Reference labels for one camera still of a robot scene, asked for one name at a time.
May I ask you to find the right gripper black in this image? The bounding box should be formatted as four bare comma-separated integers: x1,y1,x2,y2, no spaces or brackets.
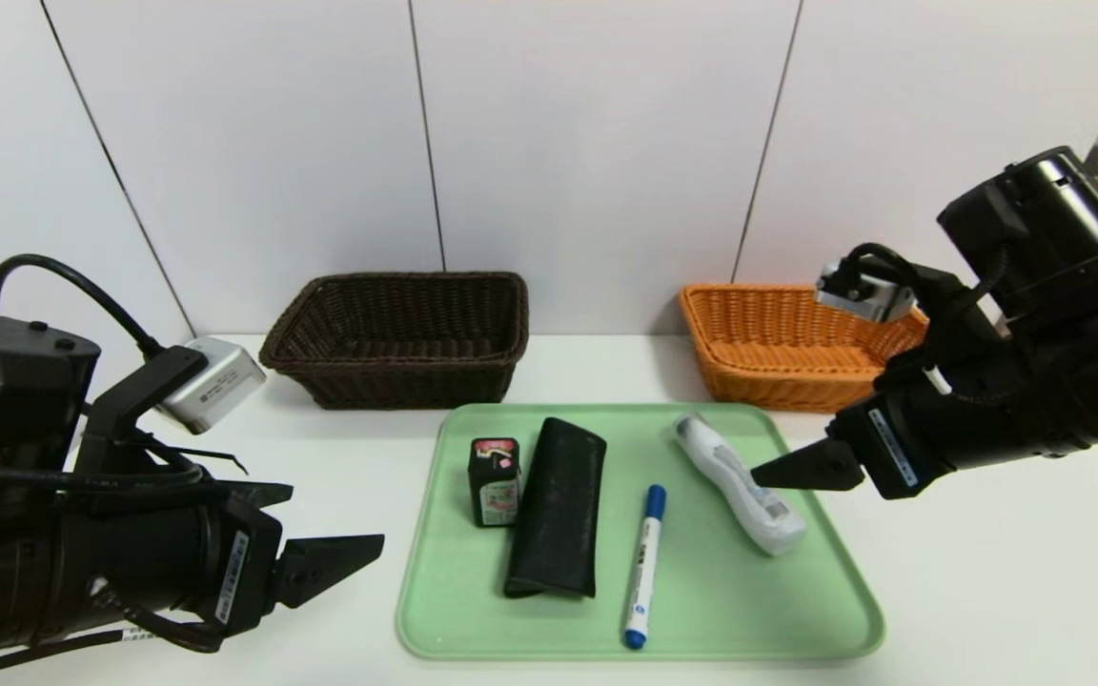
749,355,1029,501

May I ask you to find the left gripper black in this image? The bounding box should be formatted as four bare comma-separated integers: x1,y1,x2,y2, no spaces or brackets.
52,495,385,649

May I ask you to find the white plastic bottle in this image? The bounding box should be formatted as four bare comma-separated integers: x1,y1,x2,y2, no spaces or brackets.
670,413,806,557

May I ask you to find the blue capped white marker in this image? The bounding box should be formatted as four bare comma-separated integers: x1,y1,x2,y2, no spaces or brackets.
623,483,667,650

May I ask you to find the black soft glasses case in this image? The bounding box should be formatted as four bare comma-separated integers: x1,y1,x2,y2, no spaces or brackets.
503,416,607,598

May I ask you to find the orange wicker basket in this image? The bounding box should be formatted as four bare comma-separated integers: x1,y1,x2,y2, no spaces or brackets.
680,284,931,414

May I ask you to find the dark brown wicker basket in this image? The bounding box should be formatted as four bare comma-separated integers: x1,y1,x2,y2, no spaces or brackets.
258,272,530,412

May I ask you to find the light green plastic tray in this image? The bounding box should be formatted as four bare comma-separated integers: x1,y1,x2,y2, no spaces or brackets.
396,402,885,660

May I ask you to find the small black drink carton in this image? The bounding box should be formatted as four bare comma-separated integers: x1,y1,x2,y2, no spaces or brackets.
468,436,522,528

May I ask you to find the thin black cable white label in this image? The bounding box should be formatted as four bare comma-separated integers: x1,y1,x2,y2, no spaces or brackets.
0,610,226,683

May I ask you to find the black right camera cable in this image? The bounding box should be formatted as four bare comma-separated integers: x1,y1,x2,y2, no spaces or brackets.
840,243,1012,325

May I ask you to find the thick black left camera cable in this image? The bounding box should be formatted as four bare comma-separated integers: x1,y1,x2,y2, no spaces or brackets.
0,253,166,361

